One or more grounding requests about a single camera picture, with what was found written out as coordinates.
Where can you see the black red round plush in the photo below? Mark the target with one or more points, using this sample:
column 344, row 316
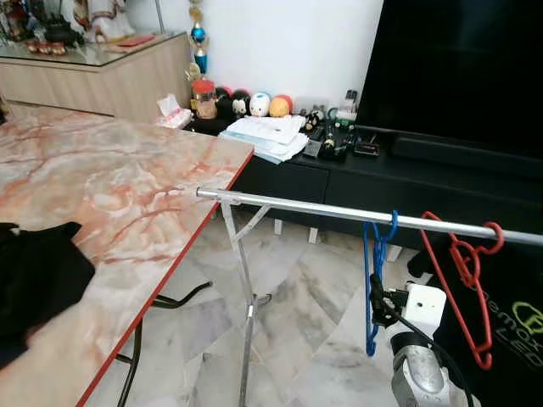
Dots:
column 224, row 103

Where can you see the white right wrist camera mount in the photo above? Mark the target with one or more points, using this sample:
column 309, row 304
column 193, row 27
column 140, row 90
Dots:
column 424, row 307

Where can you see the black garment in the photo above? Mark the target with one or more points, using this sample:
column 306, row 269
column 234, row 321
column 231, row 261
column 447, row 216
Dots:
column 38, row 288

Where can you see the white porcelain statue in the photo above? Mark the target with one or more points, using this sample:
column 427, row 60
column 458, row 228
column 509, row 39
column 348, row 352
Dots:
column 110, row 21

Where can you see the flat red packet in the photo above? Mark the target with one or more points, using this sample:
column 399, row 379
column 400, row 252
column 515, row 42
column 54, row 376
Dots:
column 136, row 40

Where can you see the black TV cabinet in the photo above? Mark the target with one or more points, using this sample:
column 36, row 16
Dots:
column 382, row 195

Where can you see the pink tissue box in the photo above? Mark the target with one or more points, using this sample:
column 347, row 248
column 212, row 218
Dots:
column 174, row 116

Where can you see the white blue round plush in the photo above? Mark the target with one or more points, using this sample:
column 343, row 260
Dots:
column 260, row 105

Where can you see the blue plastic hanger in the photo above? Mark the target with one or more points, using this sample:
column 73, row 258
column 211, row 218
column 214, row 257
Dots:
column 367, row 280

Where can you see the small black display box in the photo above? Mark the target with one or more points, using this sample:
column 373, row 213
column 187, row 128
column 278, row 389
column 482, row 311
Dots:
column 366, row 149

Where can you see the gold and blue trophy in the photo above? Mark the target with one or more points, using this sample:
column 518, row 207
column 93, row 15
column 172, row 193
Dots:
column 198, row 36

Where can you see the black incense censer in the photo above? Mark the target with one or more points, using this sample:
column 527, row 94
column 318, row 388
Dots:
column 64, row 32

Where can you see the silver metal clothes rack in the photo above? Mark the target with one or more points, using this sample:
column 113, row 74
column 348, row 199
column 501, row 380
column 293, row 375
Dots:
column 297, row 207

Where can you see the black soundbar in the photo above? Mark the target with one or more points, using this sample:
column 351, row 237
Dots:
column 467, row 157

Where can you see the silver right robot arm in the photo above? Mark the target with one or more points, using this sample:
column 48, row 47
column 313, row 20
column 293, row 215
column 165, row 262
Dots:
column 417, row 373

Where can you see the red plastic hanger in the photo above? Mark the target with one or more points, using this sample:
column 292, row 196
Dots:
column 484, row 358

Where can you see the black T-shirt with logo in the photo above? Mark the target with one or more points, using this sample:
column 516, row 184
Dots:
column 517, row 381

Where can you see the jar with red lid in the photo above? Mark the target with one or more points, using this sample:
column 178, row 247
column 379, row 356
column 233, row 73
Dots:
column 204, row 102

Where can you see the white paper stack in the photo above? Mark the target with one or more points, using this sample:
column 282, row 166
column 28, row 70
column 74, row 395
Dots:
column 263, row 131

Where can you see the black flat television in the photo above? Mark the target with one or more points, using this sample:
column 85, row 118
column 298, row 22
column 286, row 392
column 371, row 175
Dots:
column 458, row 68

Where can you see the orange round plush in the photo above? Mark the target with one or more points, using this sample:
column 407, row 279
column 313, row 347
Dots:
column 281, row 107

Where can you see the light wooden sideboard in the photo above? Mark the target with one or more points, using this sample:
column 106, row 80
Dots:
column 93, row 85

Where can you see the black mouse plush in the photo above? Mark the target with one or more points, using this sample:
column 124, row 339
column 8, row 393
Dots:
column 240, row 105

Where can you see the marble pattern folding table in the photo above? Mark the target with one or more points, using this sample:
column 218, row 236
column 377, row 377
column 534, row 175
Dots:
column 102, row 178

